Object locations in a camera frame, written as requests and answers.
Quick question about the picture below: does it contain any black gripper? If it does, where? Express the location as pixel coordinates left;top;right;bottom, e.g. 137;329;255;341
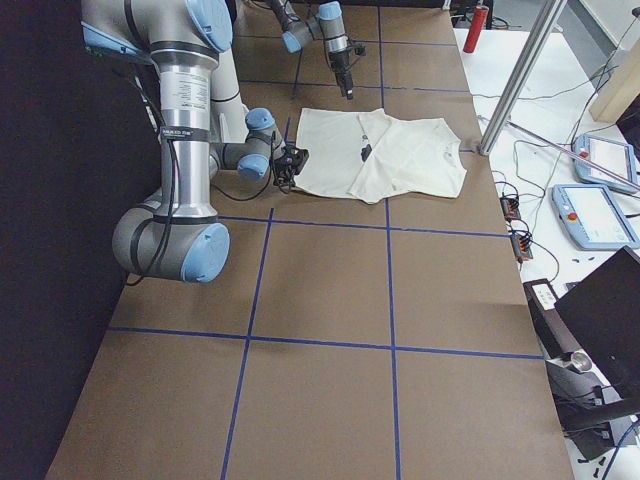
277;146;309;183
328;47;353;97

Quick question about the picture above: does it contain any cream long-sleeve shirt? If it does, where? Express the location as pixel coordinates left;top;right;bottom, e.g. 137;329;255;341
296;108;466;204

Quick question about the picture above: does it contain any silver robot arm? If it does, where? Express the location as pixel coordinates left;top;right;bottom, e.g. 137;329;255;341
266;0;366;100
81;1;308;283

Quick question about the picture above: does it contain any red cylinder bottle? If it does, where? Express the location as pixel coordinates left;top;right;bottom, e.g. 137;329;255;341
463;5;490;54

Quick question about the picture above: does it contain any metal rod reaching tool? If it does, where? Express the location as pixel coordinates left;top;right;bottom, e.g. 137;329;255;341
505;120;639;191

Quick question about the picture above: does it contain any small orange black adapter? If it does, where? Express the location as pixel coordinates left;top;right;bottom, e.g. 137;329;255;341
500;195;521;222

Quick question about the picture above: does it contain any wooden board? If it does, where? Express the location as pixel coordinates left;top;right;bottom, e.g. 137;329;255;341
589;41;640;123

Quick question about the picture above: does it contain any far teach pendant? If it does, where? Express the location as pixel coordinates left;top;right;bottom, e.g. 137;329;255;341
572;134;638;193

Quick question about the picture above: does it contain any teach pendant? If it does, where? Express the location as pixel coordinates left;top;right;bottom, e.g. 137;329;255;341
551;184;639;251
572;134;638;193

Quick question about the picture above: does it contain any near teach pendant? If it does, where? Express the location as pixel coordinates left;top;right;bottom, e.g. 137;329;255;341
551;184;639;251

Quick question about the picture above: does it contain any black box with label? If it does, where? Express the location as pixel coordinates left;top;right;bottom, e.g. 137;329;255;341
523;279;581;358

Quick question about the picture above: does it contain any black monitor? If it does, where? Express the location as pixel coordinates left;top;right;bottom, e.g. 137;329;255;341
555;247;639;398

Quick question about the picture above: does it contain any silver metal cup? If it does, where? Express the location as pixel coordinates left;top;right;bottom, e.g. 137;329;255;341
568;351;593;374

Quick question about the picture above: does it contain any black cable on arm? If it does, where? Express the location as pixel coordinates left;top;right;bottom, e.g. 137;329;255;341
124;69;296;287

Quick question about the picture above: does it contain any aluminium frame post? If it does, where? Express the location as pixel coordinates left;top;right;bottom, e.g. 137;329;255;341
479;0;567;156

